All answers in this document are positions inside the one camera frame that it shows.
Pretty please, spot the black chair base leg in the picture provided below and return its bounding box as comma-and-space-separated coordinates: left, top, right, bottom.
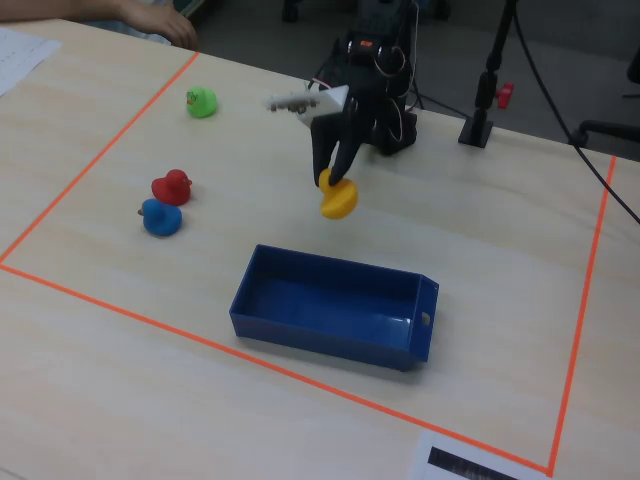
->
569, 119, 640, 149

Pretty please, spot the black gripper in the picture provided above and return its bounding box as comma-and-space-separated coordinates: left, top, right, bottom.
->
310, 78, 390, 188

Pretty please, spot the blue rubber duck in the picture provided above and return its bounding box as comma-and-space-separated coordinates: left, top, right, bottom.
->
137, 198, 183, 237

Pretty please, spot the robot servo wire bundle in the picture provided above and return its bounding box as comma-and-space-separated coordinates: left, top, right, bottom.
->
374, 0, 421, 144

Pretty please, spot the person's bare forearm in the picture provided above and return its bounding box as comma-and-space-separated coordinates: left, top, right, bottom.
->
0, 0, 126, 24

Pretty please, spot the red rubber duck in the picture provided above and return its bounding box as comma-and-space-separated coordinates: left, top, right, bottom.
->
151, 168, 194, 207

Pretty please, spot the white printed paper sheet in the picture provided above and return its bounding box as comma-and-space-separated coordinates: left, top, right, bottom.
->
0, 27, 64, 99

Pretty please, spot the green rubber duck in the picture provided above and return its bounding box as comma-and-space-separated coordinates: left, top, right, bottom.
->
185, 86, 219, 120

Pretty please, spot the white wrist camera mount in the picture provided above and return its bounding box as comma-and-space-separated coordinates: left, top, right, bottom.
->
264, 84, 350, 126

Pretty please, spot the white paper with black bar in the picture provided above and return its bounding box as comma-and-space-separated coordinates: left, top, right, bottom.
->
407, 430, 551, 480

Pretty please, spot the orange tape strip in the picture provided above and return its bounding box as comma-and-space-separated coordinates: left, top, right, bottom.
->
0, 262, 554, 476
547, 154, 619, 476
0, 51, 200, 266

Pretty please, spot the blue plastic box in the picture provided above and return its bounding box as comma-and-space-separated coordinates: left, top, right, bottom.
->
228, 243, 440, 374

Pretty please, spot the black camera stand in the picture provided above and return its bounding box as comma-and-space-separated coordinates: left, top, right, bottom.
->
458, 0, 521, 148

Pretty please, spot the yellow rubber duck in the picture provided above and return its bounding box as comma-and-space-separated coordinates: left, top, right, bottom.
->
318, 167, 360, 221

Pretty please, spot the long black cable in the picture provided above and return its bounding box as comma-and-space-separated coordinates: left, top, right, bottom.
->
512, 0, 640, 225

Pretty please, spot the person's bare hand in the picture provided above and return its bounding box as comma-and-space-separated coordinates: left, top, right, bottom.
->
117, 0, 201, 52

